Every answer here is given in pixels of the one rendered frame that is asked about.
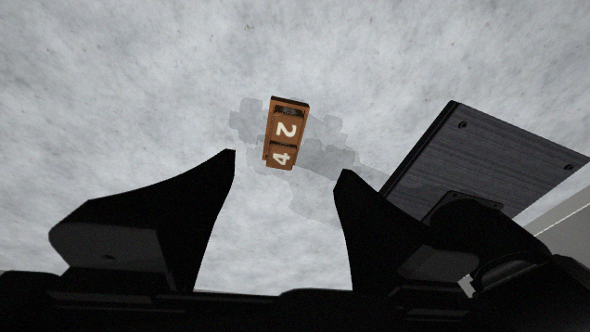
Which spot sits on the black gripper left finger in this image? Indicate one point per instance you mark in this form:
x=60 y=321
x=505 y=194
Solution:
x=127 y=247

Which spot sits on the brown wooden cube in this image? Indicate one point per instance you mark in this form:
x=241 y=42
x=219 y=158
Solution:
x=281 y=155
x=286 y=125

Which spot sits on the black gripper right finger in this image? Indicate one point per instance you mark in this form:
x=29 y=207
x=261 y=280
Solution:
x=393 y=253

